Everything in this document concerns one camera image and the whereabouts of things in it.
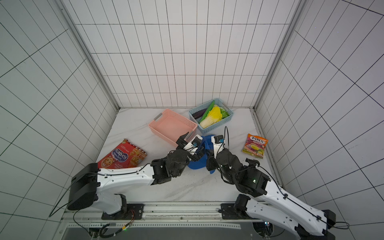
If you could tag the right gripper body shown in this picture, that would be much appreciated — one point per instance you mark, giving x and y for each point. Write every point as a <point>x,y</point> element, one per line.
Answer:
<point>212,162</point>

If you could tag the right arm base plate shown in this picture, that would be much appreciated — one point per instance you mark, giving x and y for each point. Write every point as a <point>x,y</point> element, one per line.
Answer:
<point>233,212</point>

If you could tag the light blue plastic basket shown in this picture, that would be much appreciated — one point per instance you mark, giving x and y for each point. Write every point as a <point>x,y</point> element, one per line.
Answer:
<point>219,103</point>

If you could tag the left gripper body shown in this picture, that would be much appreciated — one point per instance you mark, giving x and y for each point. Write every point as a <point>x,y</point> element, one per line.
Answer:
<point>196,156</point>

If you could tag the orange candy bag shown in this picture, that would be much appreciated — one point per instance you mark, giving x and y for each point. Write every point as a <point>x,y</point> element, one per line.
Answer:
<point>255,146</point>

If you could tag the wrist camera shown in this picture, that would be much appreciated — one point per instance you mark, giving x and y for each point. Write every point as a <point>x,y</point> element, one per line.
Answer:
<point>218,142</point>
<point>194,144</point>

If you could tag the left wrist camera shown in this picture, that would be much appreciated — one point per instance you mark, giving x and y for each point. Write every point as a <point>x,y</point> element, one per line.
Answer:
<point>194,144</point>

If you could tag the red cookie snack bag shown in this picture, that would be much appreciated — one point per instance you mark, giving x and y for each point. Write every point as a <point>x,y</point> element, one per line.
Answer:
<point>125,155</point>

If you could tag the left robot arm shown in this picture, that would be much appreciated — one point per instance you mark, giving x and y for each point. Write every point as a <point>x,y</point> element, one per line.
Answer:
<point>102,188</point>

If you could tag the green lettuce toy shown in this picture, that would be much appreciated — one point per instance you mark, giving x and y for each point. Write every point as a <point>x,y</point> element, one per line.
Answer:
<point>224,113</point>

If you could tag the dark purple eggplant toy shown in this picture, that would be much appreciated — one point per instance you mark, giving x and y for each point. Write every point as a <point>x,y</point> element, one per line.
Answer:
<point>199,113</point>

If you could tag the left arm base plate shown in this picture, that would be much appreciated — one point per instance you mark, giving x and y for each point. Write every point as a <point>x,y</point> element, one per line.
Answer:
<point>127,212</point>

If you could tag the green cucumber toy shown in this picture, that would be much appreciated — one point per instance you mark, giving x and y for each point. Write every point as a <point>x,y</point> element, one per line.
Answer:
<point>207,111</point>

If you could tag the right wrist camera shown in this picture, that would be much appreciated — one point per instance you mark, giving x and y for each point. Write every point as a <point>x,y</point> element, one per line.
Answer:
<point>218,142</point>

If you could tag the yellow napa cabbage toy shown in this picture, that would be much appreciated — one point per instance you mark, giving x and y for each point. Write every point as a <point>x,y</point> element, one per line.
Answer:
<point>213,117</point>

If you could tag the pink plastic basket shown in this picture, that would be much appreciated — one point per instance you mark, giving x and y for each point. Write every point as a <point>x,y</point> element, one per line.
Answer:
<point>169,126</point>

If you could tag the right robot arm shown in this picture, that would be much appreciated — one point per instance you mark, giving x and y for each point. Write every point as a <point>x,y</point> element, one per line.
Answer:
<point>261,198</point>

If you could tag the aluminium mounting rail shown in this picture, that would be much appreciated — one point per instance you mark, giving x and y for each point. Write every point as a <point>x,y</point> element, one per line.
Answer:
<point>168,221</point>

